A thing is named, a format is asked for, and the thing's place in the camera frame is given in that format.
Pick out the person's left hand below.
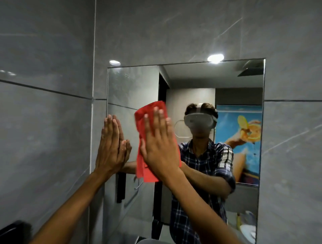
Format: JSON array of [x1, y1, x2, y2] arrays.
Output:
[[94, 114, 132, 177]]

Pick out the person's right hand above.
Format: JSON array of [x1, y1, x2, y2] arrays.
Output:
[[140, 107, 182, 182]]

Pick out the red cleaning cloth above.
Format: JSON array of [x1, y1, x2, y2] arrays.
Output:
[[134, 101, 182, 183]]

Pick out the person's right forearm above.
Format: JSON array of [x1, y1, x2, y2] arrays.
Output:
[[162, 167, 243, 244]]

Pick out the person's left forearm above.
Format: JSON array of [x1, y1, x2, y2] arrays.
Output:
[[30, 170, 117, 244]]

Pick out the grey faucet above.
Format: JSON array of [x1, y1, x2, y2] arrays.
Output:
[[136, 236, 174, 244]]

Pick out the rectangular wall mirror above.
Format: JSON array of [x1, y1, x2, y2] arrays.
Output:
[[102, 58, 266, 244]]

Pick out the black wall dispenser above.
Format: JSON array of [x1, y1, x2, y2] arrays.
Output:
[[0, 220, 33, 244]]

